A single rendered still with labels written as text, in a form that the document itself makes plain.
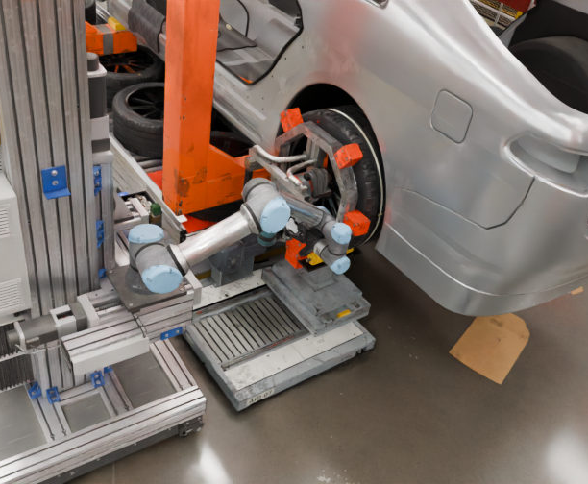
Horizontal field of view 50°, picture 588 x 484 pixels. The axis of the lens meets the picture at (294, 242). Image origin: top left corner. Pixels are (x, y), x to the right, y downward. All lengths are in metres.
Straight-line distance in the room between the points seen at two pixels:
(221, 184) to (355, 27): 1.06
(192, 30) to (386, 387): 1.89
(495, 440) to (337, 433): 0.75
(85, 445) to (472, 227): 1.65
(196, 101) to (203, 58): 0.20
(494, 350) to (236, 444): 1.53
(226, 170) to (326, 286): 0.79
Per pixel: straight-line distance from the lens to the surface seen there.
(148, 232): 2.21
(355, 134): 2.75
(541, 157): 2.34
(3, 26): 1.92
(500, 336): 3.76
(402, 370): 3.36
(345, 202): 2.70
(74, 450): 2.63
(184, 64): 2.79
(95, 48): 4.84
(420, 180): 2.50
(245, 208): 2.12
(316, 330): 3.22
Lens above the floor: 2.39
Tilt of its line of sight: 37 degrees down
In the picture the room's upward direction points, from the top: 10 degrees clockwise
